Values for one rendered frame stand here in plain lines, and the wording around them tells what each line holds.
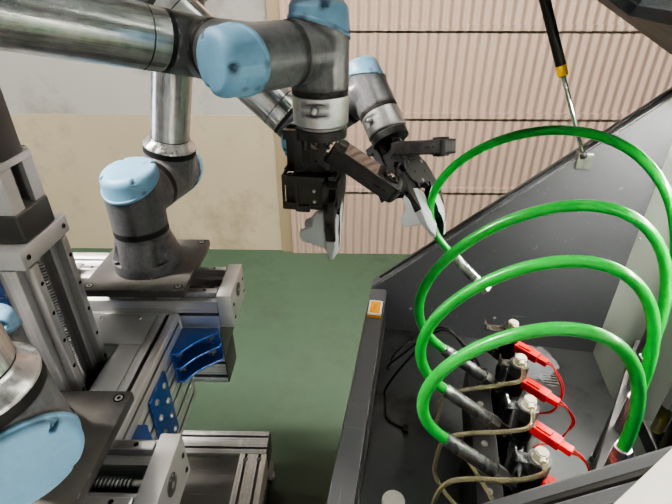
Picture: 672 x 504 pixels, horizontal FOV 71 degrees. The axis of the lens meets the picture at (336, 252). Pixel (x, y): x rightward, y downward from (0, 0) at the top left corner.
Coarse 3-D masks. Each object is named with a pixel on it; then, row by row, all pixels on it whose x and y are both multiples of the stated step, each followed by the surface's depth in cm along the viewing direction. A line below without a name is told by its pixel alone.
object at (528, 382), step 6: (528, 378) 69; (522, 384) 69; (528, 384) 68; (534, 384) 68; (540, 384) 68; (528, 390) 69; (534, 390) 68; (540, 390) 67; (546, 390) 67; (534, 396) 68; (540, 396) 67; (546, 396) 67; (552, 396) 67; (552, 402) 66; (558, 402) 66
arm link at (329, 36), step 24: (312, 0) 54; (336, 0) 55; (312, 24) 55; (336, 24) 55; (312, 48) 54; (336, 48) 57; (312, 72) 56; (336, 72) 58; (312, 96) 59; (336, 96) 60
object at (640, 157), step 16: (528, 128) 68; (544, 128) 67; (560, 128) 66; (576, 128) 65; (592, 128) 64; (480, 144) 73; (496, 144) 72; (608, 144) 63; (624, 144) 62; (464, 160) 75; (640, 160) 62; (448, 176) 78; (656, 176) 62; (432, 192) 81; (432, 208) 83
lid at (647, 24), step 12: (600, 0) 80; (612, 0) 75; (624, 0) 75; (636, 0) 72; (648, 0) 67; (660, 0) 63; (624, 12) 75; (636, 12) 74; (648, 12) 70; (660, 12) 66; (636, 24) 78; (648, 24) 72; (660, 24) 66; (648, 36) 82; (660, 36) 74
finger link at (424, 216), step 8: (416, 192) 82; (408, 200) 84; (424, 200) 83; (408, 208) 84; (424, 208) 82; (408, 216) 84; (416, 216) 83; (424, 216) 81; (432, 216) 82; (408, 224) 85; (416, 224) 83; (424, 224) 82; (432, 224) 82; (432, 232) 82
